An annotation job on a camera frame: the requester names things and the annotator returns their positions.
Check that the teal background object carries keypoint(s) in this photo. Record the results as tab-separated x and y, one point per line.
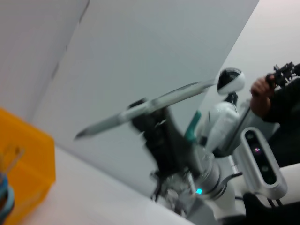
193	129

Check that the dark sleeved person forearm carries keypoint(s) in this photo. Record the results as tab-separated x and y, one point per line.
286	112

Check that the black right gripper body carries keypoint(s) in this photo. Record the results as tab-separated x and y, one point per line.
171	150

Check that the blue teal scissors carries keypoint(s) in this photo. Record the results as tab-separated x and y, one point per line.
5	194

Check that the white black robot head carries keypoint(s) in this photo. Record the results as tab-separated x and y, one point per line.
230	79

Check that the white background robot torso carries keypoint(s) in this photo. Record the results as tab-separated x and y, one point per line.
221	124

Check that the white grey ballpoint pen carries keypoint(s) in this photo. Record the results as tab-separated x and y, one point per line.
175	93

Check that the yellow plastic bin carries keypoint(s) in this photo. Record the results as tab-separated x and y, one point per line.
30	150

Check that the bare background person hand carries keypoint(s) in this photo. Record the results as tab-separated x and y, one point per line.
260	98

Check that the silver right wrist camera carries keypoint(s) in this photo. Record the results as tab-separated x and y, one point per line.
262	161

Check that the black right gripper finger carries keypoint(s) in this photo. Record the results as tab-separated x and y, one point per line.
139	103
143	124

